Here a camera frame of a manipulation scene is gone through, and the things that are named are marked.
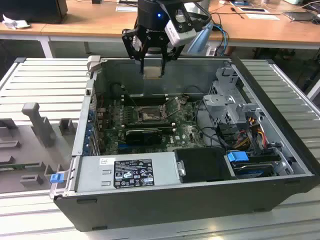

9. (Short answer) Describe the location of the black cable bundle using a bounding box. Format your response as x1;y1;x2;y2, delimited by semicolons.
193;99;227;148

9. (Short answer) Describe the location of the black graphics card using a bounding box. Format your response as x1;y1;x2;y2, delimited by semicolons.
124;128;163;146

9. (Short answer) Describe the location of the black open PC case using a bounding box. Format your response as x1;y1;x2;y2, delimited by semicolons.
49;55;320;232

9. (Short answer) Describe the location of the green RAM stick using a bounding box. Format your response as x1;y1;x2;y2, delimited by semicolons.
0;162;41;171

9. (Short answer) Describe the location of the thin black wire loop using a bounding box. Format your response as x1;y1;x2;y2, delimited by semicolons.
184;85;203;97

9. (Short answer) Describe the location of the blue cable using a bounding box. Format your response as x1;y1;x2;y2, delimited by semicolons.
211;23;230;56

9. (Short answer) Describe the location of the black RAM slot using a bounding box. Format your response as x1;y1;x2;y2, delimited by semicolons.
121;92;168;100
124;119;174;127
121;98;168;106
124;124;176;133

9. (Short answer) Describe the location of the green motherboard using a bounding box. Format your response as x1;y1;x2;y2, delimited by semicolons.
96;93;218;156

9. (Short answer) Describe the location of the yellow red wire bundle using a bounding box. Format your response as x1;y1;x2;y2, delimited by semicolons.
234;116;268;151

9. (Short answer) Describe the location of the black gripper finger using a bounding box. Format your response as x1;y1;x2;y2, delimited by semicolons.
159;44;185;77
121;26;147;75

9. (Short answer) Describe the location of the large black box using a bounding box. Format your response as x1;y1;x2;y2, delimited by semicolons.
0;0;68;25

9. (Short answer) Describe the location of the silver power supply unit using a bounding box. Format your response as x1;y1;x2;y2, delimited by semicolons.
74;151;181;193

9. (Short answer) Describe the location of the grey notebook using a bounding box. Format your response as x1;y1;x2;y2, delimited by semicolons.
283;11;317;22

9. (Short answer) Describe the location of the silver metal drive cage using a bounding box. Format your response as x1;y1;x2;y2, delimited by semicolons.
201;61;266;131

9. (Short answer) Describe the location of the wooden desk white frame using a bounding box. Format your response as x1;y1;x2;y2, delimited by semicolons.
0;0;69;60
41;0;320;60

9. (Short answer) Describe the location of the grey parts rack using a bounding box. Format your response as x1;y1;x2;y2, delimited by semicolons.
0;102;78;195

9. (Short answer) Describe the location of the hard disk in blue carrier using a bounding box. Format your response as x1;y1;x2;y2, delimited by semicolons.
226;150;276;179

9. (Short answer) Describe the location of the grey plastic case latch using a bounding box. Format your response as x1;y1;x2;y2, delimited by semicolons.
86;55;101;73

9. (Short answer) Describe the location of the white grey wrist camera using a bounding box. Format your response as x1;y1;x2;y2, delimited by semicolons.
164;8;198;48

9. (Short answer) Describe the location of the white framed tablet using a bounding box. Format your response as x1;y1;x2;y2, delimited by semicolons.
237;6;271;14

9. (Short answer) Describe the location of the blue expansion slot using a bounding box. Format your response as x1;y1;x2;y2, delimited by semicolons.
116;141;131;154

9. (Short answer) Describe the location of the blue plastic case latch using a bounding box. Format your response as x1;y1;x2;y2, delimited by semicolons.
49;173;63;185

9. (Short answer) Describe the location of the square CPU plate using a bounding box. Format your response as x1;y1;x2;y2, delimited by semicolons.
143;66;162;80

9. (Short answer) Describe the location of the crumpled white paper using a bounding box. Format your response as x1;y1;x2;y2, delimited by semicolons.
2;13;31;30

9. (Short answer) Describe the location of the CPU socket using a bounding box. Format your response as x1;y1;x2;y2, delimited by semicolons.
134;104;168;124

